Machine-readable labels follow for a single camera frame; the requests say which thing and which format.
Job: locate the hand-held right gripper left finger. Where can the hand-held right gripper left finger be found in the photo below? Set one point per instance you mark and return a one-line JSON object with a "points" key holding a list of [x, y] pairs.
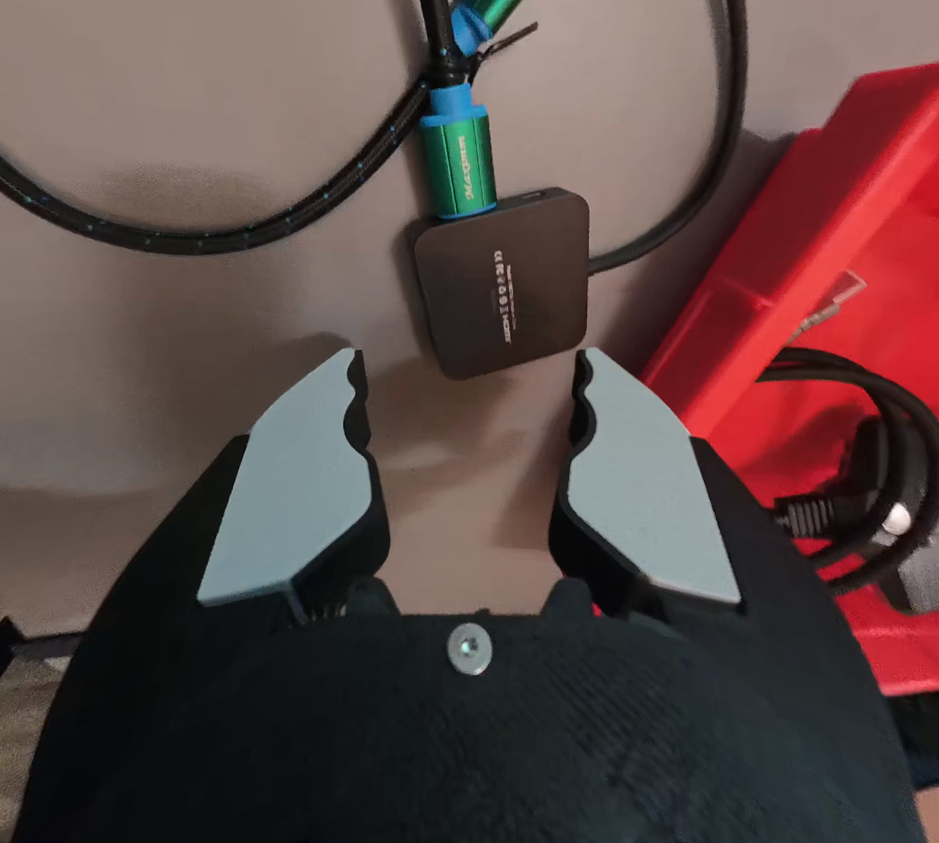
{"points": [[293, 491]]}

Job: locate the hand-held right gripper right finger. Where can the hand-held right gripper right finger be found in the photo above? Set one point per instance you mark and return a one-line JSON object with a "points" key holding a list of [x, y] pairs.
{"points": [[645, 491]]}

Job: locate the square black adapter box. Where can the square black adapter box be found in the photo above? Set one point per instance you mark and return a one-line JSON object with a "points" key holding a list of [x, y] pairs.
{"points": [[506, 285]]}

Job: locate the red plastic bin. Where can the red plastic bin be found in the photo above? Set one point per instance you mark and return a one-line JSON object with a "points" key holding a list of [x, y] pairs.
{"points": [[843, 197]]}

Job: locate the grey desk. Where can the grey desk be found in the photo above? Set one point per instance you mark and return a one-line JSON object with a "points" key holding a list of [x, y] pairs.
{"points": [[183, 14]]}

